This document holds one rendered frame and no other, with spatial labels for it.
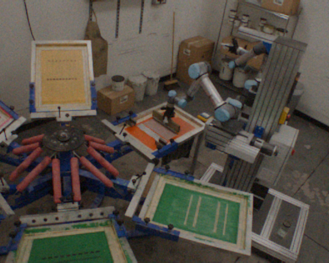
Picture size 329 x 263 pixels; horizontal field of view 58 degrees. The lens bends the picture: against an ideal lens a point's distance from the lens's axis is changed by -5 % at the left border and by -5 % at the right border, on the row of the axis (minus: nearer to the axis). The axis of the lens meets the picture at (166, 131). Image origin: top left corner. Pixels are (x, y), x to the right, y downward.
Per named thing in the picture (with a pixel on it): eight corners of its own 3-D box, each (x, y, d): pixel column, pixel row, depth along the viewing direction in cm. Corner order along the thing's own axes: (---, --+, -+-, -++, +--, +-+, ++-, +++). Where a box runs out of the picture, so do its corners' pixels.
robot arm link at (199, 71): (238, 113, 253) (203, 58, 258) (229, 119, 244) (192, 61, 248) (229, 119, 262) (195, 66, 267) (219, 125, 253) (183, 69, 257)
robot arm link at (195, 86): (208, 56, 266) (186, 94, 301) (201, 58, 259) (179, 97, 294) (218, 64, 263) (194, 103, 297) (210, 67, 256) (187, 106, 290)
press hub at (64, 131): (79, 221, 316) (72, 112, 238) (102, 246, 296) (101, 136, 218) (46, 241, 291) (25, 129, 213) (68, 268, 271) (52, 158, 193)
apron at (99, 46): (104, 72, 483) (107, 5, 423) (108, 74, 480) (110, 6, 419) (76, 81, 450) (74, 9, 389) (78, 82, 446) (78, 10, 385)
